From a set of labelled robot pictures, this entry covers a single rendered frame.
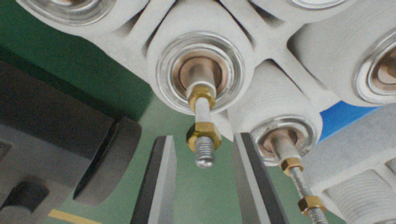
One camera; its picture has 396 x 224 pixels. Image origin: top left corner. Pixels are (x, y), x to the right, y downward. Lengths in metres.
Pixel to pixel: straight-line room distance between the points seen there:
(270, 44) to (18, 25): 0.45
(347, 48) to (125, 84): 0.41
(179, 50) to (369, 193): 0.42
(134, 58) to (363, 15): 0.22
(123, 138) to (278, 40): 0.32
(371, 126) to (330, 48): 0.29
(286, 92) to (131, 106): 0.38
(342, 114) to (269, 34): 0.29
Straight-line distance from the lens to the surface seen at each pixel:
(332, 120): 0.49
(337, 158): 0.48
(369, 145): 0.47
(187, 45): 0.16
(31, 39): 0.53
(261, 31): 0.24
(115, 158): 0.41
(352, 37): 0.21
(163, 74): 0.17
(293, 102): 0.22
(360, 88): 0.23
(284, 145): 0.22
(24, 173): 0.41
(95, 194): 0.44
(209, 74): 0.15
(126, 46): 0.25
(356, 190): 0.48
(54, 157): 0.40
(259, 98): 0.22
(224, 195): 0.80
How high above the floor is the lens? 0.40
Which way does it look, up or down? 54 degrees down
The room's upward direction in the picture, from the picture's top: 179 degrees clockwise
